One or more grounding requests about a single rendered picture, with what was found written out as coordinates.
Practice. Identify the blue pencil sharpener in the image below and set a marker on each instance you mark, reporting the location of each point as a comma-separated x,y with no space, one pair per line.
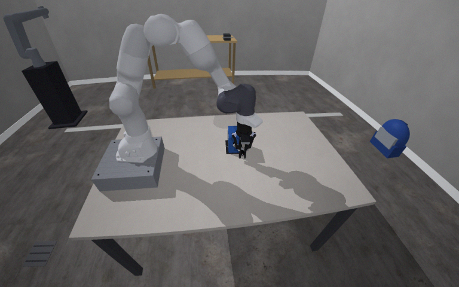
230,145

